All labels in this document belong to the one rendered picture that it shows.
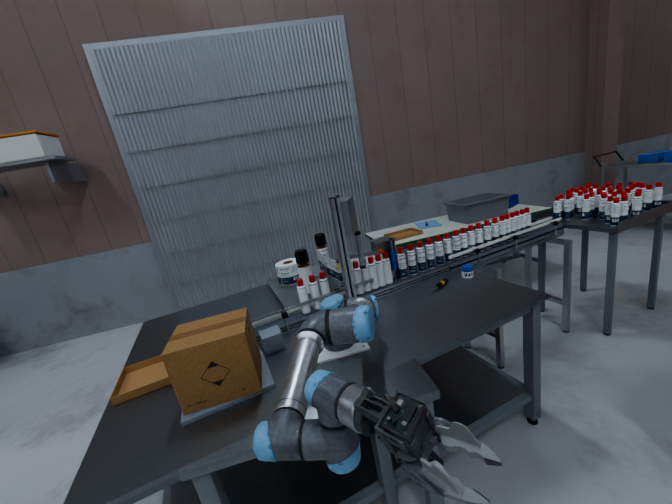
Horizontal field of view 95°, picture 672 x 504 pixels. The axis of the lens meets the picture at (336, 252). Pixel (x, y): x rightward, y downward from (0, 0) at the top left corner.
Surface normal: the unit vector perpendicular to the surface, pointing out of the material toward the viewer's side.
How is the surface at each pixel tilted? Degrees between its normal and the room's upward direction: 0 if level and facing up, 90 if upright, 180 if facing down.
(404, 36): 90
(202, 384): 90
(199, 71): 90
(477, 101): 90
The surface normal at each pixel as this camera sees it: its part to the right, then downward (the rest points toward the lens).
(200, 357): 0.23, 0.22
